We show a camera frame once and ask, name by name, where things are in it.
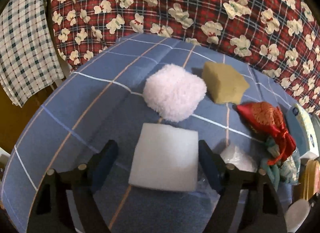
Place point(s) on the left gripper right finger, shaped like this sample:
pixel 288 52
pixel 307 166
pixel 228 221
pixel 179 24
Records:
pixel 262 210

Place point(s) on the red embroidered satin pouch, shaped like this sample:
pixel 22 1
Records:
pixel 269 120

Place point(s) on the white foam sponge block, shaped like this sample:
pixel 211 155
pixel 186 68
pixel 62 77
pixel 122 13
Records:
pixel 165 158

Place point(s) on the green white tissue packet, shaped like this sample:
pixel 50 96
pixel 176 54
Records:
pixel 296 215

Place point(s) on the clear bag with cotton swabs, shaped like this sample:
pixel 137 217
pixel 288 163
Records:
pixel 283 171

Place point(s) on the gold pink tin lid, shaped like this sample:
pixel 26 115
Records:
pixel 310 180

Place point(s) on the white plastic wrapped item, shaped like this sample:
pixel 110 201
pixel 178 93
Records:
pixel 233 154

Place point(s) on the yellow dotted tissue pack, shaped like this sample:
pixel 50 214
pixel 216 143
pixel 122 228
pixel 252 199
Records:
pixel 302 130

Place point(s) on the round silver metal tin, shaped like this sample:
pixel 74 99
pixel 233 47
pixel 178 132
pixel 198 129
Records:
pixel 316 125

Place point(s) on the blue plaid tablecloth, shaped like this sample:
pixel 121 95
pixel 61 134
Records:
pixel 102 100

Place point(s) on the tan sponge block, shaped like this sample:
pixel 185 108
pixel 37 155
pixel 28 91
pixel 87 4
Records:
pixel 224 83

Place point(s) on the pink fluffy pompom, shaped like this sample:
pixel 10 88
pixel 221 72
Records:
pixel 174 93

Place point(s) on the white green checked cloth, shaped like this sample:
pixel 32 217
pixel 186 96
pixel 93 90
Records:
pixel 29 61

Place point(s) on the red plaid bear blanket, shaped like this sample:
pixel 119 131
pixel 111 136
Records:
pixel 280 38

